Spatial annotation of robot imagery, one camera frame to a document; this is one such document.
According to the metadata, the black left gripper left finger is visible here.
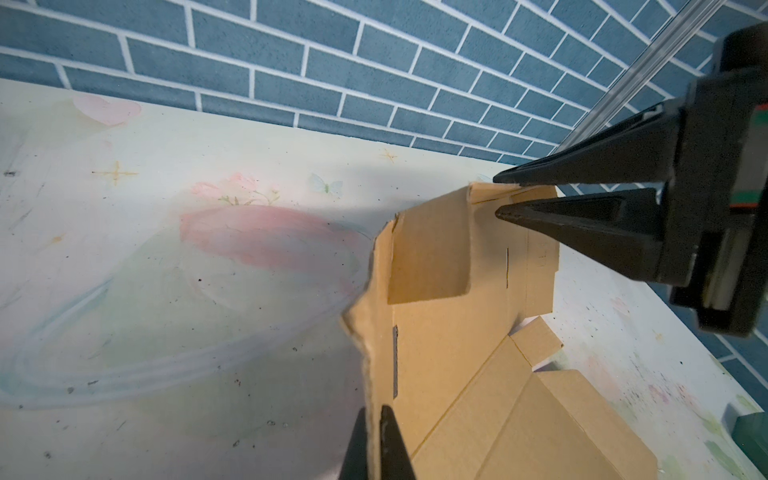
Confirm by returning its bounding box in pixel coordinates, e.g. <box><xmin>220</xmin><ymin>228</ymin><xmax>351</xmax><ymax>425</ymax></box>
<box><xmin>338</xmin><ymin>408</ymin><xmax>368</xmax><ymax>480</ymax></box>

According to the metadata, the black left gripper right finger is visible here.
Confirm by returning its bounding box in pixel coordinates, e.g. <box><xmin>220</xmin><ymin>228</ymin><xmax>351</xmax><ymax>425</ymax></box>
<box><xmin>380</xmin><ymin>405</ymin><xmax>416</xmax><ymax>480</ymax></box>

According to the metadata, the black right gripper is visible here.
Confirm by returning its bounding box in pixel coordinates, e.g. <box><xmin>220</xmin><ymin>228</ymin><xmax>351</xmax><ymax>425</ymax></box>
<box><xmin>493</xmin><ymin>23</ymin><xmax>767</xmax><ymax>336</ymax></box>

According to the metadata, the brown cardboard box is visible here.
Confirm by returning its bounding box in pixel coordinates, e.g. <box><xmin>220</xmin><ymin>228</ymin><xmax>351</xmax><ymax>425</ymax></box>
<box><xmin>343</xmin><ymin>183</ymin><xmax>657</xmax><ymax>479</ymax></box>

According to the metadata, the green rectangular block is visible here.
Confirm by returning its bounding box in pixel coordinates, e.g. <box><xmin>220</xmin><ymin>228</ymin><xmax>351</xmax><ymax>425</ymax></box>
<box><xmin>731</xmin><ymin>412</ymin><xmax>768</xmax><ymax>478</ymax></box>

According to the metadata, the aluminium right corner post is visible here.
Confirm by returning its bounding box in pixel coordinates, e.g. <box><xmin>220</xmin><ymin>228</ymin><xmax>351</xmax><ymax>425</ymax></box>
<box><xmin>554</xmin><ymin>0</ymin><xmax>726</xmax><ymax>153</ymax></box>

